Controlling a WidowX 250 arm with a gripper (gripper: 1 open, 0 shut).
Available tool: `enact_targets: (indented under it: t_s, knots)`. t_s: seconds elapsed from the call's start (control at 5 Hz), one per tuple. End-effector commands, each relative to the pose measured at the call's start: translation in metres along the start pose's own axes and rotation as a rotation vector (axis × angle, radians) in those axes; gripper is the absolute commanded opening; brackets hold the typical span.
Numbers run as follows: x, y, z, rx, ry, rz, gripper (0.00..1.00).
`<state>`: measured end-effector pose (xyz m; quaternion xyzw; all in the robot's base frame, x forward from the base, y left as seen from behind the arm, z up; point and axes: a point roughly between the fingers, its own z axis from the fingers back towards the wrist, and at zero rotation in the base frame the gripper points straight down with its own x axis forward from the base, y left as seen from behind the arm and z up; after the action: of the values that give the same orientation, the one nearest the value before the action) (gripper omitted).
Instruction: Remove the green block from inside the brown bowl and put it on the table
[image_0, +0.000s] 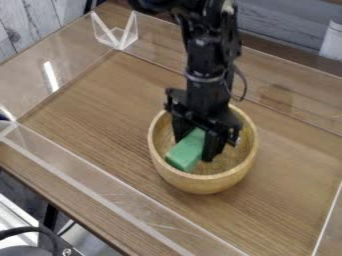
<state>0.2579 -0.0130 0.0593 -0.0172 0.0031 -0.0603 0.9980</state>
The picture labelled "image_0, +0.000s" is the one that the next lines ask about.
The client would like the black table leg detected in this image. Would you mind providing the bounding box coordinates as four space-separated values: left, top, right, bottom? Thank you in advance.
43 204 59 230

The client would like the clear acrylic tray barrier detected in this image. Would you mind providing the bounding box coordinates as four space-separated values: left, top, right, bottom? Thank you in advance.
0 5 342 256

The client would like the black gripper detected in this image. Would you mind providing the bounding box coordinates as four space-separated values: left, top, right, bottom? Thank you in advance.
165 88 243 162

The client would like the black metal bracket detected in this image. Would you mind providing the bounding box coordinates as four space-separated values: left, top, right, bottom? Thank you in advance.
38 226 84 256

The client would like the green rectangular block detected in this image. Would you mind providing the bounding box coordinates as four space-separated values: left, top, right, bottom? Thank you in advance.
165 128 206 173

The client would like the brown wooden bowl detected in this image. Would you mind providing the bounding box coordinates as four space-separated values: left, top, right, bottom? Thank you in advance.
147 105 259 195

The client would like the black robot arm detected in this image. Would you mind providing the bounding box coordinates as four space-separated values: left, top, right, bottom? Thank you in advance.
127 0 242 162

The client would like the black cable loop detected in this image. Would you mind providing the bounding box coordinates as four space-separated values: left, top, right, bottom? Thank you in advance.
0 226 62 256

